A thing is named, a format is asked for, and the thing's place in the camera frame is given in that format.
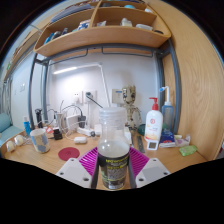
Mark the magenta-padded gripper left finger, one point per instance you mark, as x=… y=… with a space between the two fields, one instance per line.
x=73 y=171

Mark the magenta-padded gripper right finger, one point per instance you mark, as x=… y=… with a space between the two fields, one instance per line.
x=151 y=171

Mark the clear bottle with black label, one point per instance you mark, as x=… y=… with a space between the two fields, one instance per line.
x=113 y=166

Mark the flat round red coaster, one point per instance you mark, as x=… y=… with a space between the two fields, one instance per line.
x=68 y=153

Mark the small white digital clock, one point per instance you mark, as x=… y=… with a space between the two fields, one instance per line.
x=152 y=145

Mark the small black box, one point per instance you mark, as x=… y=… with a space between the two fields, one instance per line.
x=58 y=134

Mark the green sponge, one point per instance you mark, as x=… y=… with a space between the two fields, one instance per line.
x=188 y=150

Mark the white power strip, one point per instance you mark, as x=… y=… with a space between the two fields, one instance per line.
x=85 y=131

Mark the dark green bowl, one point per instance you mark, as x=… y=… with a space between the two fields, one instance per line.
x=141 y=130

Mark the cream mug with blue patches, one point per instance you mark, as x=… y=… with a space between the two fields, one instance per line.
x=40 y=141

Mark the white red-pump lotion bottle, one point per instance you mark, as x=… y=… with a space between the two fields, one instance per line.
x=153 y=125

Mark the white power adapter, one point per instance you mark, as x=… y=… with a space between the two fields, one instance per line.
x=73 y=122

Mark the stainless steel cup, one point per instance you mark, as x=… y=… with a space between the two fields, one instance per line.
x=60 y=121

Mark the translucent blue spray bottle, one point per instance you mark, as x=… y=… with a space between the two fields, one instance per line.
x=167 y=115

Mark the black electric shaver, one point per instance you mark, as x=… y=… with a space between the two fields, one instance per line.
x=39 y=118

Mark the blue tube with white cap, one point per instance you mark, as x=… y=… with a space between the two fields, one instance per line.
x=26 y=126

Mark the wooden tree creature figurine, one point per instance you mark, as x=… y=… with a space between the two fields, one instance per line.
x=129 y=96

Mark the bed with teal bedding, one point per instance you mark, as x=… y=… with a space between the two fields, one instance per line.
x=6 y=128

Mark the white desk lamp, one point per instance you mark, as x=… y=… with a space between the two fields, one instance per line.
x=103 y=80

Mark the wooden shelf unit with items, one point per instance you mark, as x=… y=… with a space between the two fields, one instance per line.
x=100 y=38

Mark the white wall outlet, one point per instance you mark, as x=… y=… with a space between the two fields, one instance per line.
x=77 y=97
x=90 y=96

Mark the white wall-mounted device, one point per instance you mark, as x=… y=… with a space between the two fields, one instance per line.
x=117 y=96

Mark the long wooden wall shelf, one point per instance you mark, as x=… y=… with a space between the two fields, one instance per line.
x=20 y=53

